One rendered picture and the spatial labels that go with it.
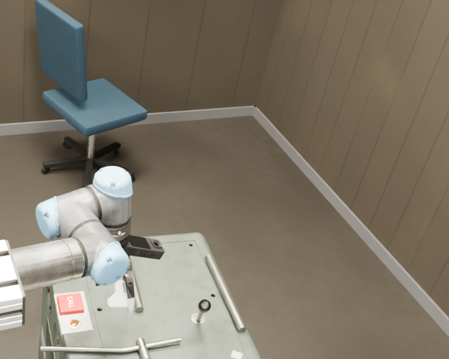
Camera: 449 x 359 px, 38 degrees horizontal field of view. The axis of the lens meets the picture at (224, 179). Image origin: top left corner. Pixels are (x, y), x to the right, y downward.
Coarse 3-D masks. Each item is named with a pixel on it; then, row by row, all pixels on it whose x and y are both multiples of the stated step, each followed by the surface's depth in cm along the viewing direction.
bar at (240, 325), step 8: (208, 256) 190; (208, 264) 188; (216, 272) 185; (216, 280) 183; (224, 288) 180; (224, 296) 178; (232, 304) 176; (232, 312) 174; (240, 320) 172; (240, 328) 170
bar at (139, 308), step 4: (132, 264) 181; (132, 268) 180; (132, 272) 178; (136, 280) 177; (136, 284) 175; (136, 288) 174; (136, 292) 173; (136, 296) 172; (136, 300) 171; (140, 300) 171; (136, 304) 170; (140, 304) 170; (136, 308) 169; (140, 308) 169
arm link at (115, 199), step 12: (108, 168) 132; (120, 168) 133; (96, 180) 129; (108, 180) 129; (120, 180) 130; (96, 192) 129; (108, 192) 129; (120, 192) 130; (132, 192) 133; (108, 204) 130; (120, 204) 131; (108, 216) 131; (120, 216) 133
